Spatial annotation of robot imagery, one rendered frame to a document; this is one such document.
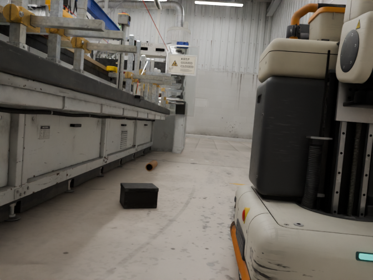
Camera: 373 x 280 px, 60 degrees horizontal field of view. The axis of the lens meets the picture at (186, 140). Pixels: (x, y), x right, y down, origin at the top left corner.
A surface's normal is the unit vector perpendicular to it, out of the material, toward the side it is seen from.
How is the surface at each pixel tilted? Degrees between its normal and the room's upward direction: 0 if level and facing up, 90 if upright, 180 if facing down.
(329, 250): 62
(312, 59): 90
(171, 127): 90
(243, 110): 90
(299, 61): 90
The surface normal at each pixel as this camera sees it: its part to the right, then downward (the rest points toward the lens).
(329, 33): -0.07, 0.08
